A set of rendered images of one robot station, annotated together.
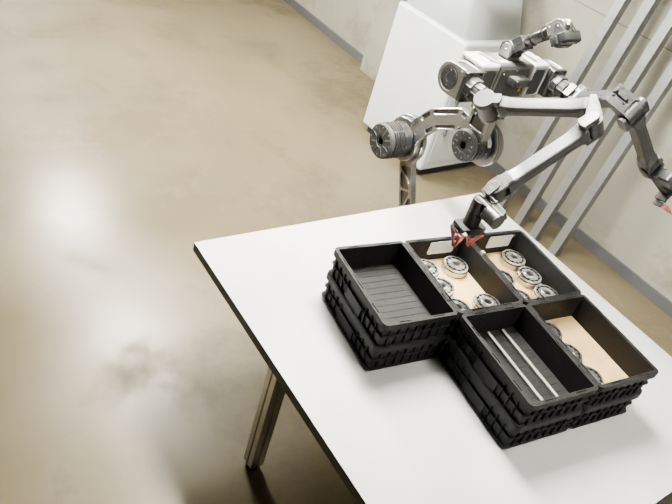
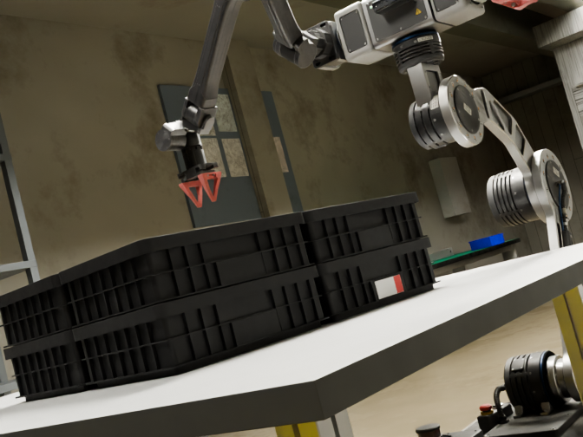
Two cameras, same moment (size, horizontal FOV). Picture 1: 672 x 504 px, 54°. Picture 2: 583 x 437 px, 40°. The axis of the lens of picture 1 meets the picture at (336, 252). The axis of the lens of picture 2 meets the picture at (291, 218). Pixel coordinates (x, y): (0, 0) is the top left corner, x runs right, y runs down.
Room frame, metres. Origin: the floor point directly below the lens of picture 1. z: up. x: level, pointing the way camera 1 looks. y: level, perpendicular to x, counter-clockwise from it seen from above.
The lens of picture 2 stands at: (1.78, -2.50, 0.79)
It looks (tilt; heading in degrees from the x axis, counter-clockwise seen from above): 5 degrees up; 80
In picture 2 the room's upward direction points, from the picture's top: 15 degrees counter-clockwise
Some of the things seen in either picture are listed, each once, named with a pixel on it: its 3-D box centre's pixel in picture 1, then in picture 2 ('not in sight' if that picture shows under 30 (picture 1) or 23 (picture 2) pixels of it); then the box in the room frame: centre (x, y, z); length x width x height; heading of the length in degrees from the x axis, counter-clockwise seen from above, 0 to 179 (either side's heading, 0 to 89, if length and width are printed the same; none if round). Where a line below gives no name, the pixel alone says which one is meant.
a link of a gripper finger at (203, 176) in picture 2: (468, 235); (206, 185); (1.96, -0.42, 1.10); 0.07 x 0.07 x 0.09; 36
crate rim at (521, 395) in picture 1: (527, 352); (104, 277); (1.67, -0.70, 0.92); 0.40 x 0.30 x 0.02; 36
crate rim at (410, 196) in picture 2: (521, 265); (320, 221); (2.17, -0.71, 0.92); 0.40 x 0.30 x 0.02; 36
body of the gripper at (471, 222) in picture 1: (472, 219); (195, 161); (1.95, -0.41, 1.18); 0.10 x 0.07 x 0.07; 126
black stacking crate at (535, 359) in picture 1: (520, 363); (110, 298); (1.67, -0.70, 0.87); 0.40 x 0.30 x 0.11; 36
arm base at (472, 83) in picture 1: (475, 90); (316, 43); (2.38, -0.31, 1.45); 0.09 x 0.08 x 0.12; 134
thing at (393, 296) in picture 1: (389, 292); not in sight; (1.81, -0.22, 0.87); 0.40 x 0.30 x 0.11; 36
